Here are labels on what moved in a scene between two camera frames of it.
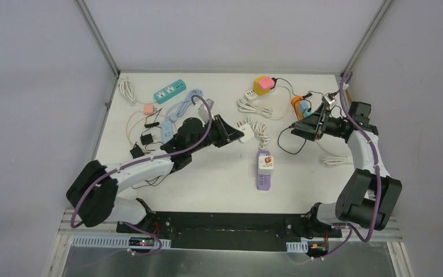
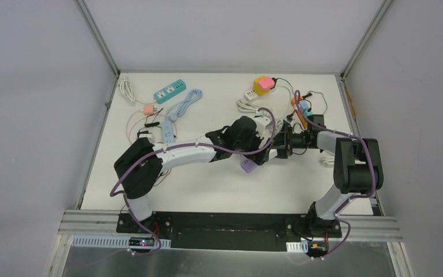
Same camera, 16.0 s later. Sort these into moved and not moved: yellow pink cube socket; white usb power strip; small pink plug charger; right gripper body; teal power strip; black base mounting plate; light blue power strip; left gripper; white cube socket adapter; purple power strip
Moved: left gripper; right gripper body; white cube socket adapter; purple power strip
Not moved: light blue power strip; black base mounting plate; yellow pink cube socket; white usb power strip; small pink plug charger; teal power strip
